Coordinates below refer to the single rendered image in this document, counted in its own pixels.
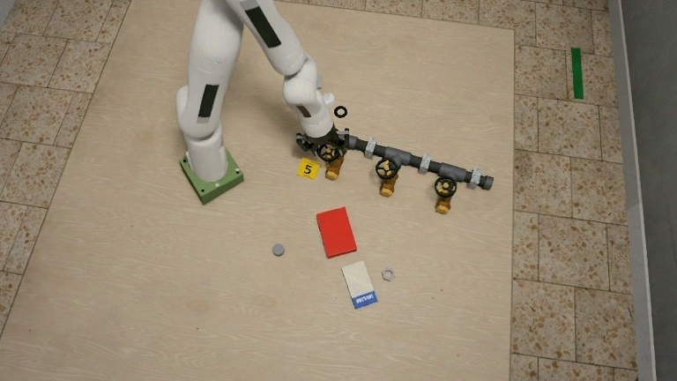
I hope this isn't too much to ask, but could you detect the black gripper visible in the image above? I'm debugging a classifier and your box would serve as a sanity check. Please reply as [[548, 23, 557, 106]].
[[296, 123, 349, 158]]

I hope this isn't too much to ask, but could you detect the black rubber ring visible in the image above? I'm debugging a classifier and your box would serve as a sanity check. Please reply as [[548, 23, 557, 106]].
[[334, 106, 347, 118]]

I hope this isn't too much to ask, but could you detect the grey pipe manifold with three valves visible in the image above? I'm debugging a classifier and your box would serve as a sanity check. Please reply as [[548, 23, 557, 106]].
[[318, 135, 494, 213]]

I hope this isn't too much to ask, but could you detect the red flat rectangular block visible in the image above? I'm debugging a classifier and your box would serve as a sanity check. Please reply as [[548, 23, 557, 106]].
[[316, 207, 357, 258]]

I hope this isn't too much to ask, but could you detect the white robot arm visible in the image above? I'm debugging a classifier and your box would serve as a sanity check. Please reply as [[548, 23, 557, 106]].
[[175, 0, 335, 182]]

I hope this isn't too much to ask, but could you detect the small grey hex nut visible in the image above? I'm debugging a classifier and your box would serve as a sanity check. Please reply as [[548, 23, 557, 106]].
[[382, 267, 395, 281]]

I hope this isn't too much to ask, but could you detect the grey round disc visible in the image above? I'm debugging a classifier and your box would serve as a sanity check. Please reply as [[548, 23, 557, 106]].
[[272, 243, 285, 257]]

